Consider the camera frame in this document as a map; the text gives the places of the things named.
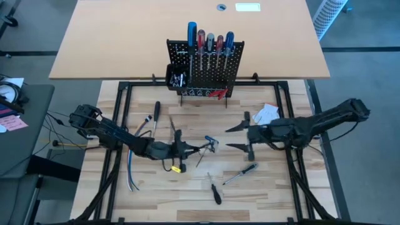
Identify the black aluminium table frame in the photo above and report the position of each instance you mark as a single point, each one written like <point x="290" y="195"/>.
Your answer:
<point x="143" y="83"/>

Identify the dark grey side desk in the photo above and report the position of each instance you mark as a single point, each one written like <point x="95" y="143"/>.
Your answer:
<point x="28" y="140"/>

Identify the black desk foot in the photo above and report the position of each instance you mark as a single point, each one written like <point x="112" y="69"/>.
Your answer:
<point x="53" y="168"/>

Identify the white desk plate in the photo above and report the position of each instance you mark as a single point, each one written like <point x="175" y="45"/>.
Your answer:
<point x="248" y="7"/>

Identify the pink sticky note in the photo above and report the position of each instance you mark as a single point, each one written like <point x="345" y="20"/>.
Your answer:
<point x="14" y="122"/>

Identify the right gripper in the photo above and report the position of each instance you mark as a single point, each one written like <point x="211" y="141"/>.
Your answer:
<point x="272" y="132"/>

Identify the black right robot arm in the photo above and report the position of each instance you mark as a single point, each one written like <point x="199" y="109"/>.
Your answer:
<point x="328" y="120"/>

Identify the white work glove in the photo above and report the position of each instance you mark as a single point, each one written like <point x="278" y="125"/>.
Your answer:
<point x="265" y="114"/>

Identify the tan wooden desk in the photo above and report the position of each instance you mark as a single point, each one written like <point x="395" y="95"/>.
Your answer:
<point x="109" y="37"/>

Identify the black pegboard bin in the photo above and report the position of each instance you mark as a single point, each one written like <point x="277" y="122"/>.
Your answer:
<point x="168" y="75"/>

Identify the yellow rod black knob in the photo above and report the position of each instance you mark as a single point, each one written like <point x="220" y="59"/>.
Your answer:
<point x="55" y="143"/>

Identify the grey black nut driver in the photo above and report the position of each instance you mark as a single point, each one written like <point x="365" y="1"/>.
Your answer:
<point x="210" y="40"/>

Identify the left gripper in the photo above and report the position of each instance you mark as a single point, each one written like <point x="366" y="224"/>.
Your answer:
<point x="162" y="148"/>

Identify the black metal pegboard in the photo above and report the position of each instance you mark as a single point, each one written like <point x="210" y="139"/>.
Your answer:
<point x="215" y="78"/>

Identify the black chair base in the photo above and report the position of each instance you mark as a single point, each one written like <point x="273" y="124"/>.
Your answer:
<point x="12" y="21"/>

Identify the white paper sheet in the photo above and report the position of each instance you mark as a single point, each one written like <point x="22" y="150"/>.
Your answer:
<point x="15" y="82"/>

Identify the grey desk grommet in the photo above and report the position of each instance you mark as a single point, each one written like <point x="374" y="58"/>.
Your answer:
<point x="221" y="7"/>

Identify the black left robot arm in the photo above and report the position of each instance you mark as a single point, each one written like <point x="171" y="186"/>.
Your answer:
<point x="106" y="128"/>

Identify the white perforated panel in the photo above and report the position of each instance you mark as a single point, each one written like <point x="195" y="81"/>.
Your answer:
<point x="328" y="15"/>

